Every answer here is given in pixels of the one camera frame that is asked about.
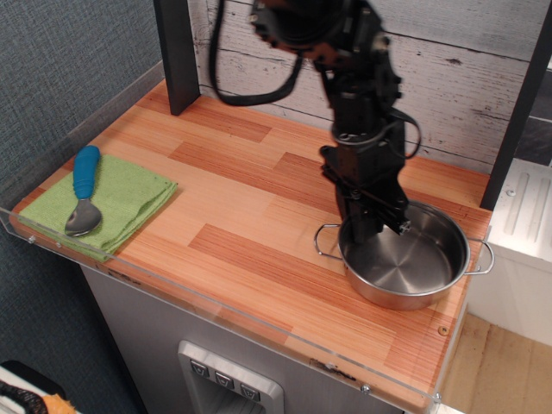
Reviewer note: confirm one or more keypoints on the dark vertical post left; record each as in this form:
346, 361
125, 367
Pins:
178, 53

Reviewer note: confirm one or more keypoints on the green folded cloth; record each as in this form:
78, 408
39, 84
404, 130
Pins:
126, 194

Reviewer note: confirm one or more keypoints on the grey cabinet with dispenser panel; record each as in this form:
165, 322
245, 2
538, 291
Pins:
184, 363

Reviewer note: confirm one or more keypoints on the blue handled metal spoon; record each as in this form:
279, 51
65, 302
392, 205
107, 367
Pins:
86, 216

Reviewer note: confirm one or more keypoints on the dark vertical post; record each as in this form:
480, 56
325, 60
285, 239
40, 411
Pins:
178, 53
526, 97

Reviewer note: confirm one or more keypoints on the white ribbed appliance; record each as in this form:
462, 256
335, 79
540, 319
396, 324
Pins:
516, 294

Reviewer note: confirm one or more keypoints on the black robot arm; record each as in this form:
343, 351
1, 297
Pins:
345, 42

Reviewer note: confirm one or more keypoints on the clear acrylic table guard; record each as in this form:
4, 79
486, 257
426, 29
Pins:
234, 244

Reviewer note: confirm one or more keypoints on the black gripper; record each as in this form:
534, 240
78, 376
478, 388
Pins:
365, 175

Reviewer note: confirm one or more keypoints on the stainless steel pot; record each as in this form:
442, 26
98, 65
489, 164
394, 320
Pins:
411, 271

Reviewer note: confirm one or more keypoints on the orange fuzzy object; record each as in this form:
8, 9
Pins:
55, 404

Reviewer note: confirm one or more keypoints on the dark vertical post right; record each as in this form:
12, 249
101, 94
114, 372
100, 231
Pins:
526, 97

